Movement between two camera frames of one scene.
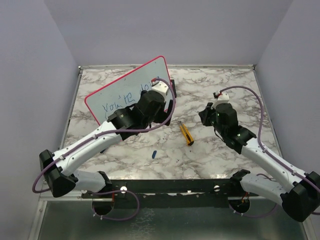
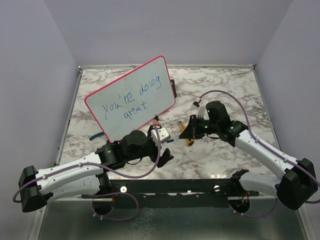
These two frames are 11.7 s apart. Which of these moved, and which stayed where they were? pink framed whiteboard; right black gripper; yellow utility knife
Moved: right black gripper
Stayed: yellow utility knife; pink framed whiteboard
